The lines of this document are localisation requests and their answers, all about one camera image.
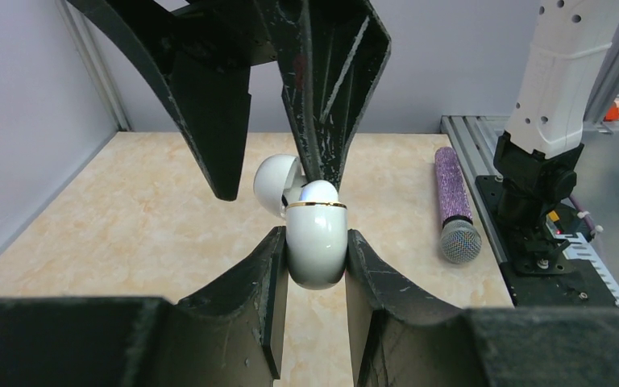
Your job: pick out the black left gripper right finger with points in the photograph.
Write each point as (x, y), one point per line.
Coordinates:
(401, 335)

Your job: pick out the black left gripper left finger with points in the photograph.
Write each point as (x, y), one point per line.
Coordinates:
(228, 333)

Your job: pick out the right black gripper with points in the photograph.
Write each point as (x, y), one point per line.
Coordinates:
(330, 54)

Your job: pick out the white square charging case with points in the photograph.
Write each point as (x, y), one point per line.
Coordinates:
(316, 232)

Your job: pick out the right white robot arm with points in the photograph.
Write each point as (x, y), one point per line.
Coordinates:
(537, 153)

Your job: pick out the purple glitter microphone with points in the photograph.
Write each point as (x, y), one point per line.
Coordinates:
(460, 241)

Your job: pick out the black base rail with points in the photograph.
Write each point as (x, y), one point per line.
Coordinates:
(552, 265)

